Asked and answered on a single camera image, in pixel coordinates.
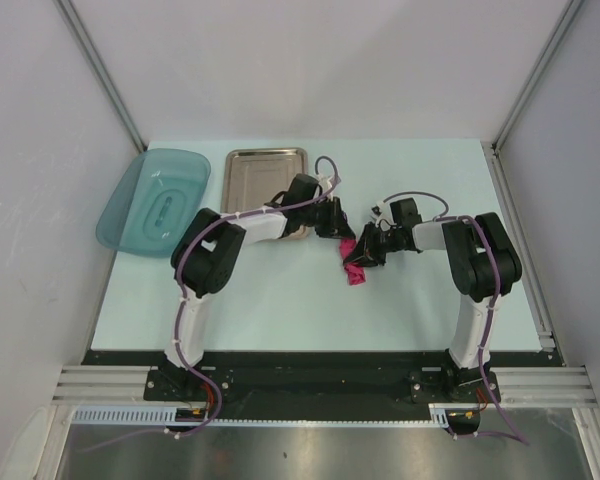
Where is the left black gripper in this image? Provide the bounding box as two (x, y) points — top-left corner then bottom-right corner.
(299, 197), (355, 240)

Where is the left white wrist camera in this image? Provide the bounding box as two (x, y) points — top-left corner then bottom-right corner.
(317, 174), (341, 195)

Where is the aluminium corner post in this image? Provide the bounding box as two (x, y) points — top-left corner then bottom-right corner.
(53, 0), (147, 153)
(492, 0), (586, 149)

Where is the left aluminium corner post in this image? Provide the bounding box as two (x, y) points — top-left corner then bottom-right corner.
(53, 0), (147, 153)

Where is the pink paper napkin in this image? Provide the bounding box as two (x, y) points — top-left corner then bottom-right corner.
(339, 239), (366, 286)

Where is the steel tray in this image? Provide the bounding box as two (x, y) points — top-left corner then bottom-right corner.
(221, 147), (308, 213)

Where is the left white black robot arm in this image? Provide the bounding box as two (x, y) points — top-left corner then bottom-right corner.
(157, 173), (355, 400)

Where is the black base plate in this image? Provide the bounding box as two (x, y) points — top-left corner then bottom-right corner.
(82, 349), (566, 421)

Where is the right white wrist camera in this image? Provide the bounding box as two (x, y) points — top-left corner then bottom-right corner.
(371, 201), (393, 225)

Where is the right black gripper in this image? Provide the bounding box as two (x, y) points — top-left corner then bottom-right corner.
(343, 222), (402, 268)

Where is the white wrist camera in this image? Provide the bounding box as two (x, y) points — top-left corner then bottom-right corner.
(317, 174), (341, 195)
(371, 201), (393, 225)

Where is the right aluminium corner post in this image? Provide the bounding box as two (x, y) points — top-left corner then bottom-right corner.
(492, 0), (586, 149)

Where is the teal plastic container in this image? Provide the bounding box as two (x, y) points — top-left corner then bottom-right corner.
(95, 148), (211, 258)

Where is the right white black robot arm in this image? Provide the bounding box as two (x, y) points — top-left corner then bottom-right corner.
(343, 198), (522, 401)

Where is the white cable duct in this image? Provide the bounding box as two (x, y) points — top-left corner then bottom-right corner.
(72, 405), (448, 428)

